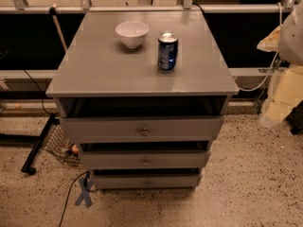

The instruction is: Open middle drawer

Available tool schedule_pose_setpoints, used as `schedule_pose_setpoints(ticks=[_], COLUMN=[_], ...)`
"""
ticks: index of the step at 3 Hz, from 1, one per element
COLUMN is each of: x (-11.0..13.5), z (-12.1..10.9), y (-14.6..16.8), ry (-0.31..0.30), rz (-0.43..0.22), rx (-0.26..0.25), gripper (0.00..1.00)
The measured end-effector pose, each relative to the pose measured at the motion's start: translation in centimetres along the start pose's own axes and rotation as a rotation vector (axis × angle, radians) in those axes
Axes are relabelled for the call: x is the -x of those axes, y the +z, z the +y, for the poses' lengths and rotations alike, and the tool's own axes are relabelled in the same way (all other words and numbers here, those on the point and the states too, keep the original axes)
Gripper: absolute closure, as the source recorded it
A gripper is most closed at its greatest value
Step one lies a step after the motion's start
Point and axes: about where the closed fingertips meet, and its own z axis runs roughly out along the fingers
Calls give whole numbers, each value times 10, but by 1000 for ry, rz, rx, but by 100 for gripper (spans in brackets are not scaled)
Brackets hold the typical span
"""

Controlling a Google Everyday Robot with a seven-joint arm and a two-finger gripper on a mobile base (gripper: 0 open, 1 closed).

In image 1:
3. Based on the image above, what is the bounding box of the black floor cable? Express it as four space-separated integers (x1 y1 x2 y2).
58 170 99 227

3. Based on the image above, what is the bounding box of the white cable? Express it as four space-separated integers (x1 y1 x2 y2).
237 1 284 93

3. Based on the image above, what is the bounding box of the grey top drawer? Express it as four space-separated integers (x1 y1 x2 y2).
61 116 224 144

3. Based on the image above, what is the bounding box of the metal guard rail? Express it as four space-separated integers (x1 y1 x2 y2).
0 0 303 15

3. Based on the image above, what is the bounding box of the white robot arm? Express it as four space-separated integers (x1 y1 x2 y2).
257 1 303 128

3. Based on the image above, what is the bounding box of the blue soda can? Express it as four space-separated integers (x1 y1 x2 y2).
157 31 178 72

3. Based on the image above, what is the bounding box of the white bowl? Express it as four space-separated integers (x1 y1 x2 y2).
116 21 150 48

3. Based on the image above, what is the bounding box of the grey drawer cabinet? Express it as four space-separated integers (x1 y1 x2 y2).
46 10 238 176

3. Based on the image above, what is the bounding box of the grey drawer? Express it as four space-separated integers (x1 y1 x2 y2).
61 116 224 144
80 150 210 169
92 174 202 189

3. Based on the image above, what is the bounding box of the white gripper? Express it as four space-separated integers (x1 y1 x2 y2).
257 25 303 128

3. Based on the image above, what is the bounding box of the black wall cable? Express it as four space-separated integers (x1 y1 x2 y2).
23 69 53 115

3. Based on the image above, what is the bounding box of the black stand leg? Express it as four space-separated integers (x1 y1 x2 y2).
21 113 56 175

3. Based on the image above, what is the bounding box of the blue tape cross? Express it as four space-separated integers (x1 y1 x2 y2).
75 178 93 208

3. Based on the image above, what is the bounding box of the wire mesh basket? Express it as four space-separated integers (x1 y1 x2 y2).
43 125 80 166

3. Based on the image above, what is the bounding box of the wooden stick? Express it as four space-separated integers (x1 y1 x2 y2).
49 3 67 53

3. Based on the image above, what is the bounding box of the grey bottom drawer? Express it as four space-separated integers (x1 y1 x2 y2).
92 174 202 189

